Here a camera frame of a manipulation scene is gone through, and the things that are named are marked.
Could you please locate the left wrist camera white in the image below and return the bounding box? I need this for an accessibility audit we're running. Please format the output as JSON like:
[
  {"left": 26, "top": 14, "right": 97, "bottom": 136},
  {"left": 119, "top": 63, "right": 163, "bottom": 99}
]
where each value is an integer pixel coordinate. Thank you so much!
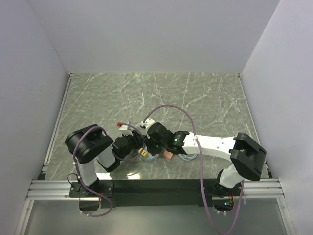
[{"left": 117, "top": 122, "right": 132, "bottom": 135}]

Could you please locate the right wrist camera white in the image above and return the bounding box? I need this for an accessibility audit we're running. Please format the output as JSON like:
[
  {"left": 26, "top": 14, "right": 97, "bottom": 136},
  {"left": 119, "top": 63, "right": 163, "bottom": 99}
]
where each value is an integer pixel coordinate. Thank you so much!
[{"left": 140, "top": 118, "right": 155, "bottom": 129}]

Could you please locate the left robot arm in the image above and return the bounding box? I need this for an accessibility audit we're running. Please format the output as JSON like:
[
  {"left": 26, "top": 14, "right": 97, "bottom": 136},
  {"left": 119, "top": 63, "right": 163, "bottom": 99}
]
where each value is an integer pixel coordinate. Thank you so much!
[{"left": 65, "top": 123, "right": 145, "bottom": 197}]

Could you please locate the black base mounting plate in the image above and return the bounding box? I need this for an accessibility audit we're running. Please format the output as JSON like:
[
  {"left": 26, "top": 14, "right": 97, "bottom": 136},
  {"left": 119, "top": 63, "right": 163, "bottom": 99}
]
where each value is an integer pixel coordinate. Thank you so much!
[{"left": 69, "top": 179, "right": 241, "bottom": 207}]

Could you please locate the blue power strip cord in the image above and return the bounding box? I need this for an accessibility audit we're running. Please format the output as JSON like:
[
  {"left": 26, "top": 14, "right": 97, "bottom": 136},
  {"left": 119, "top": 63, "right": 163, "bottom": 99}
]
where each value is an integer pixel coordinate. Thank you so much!
[{"left": 179, "top": 153, "right": 199, "bottom": 162}]

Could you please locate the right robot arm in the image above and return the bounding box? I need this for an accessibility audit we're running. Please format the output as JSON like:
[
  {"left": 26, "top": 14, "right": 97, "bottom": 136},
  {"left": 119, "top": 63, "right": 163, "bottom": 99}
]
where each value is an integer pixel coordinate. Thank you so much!
[{"left": 141, "top": 119, "right": 267, "bottom": 197}]

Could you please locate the round blue power strip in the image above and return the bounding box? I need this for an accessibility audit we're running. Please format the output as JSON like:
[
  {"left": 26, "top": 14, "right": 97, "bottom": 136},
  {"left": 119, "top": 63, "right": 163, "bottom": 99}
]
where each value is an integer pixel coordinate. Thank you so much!
[{"left": 140, "top": 147, "right": 159, "bottom": 162}]

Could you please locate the pink charger plug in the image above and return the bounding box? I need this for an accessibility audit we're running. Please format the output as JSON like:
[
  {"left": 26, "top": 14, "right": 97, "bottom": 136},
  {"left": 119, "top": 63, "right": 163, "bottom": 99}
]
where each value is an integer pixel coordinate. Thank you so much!
[{"left": 163, "top": 151, "right": 174, "bottom": 160}]

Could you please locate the yellow charger plug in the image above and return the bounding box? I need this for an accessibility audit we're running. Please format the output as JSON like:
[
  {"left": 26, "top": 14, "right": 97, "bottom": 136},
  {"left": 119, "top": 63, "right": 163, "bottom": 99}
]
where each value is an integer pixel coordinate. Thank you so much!
[{"left": 138, "top": 148, "right": 149, "bottom": 159}]

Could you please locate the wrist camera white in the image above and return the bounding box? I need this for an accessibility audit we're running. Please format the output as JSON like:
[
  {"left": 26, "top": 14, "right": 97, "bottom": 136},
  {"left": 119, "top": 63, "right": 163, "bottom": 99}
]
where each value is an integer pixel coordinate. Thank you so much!
[
  {"left": 140, "top": 118, "right": 155, "bottom": 129},
  {"left": 117, "top": 122, "right": 132, "bottom": 135}
]

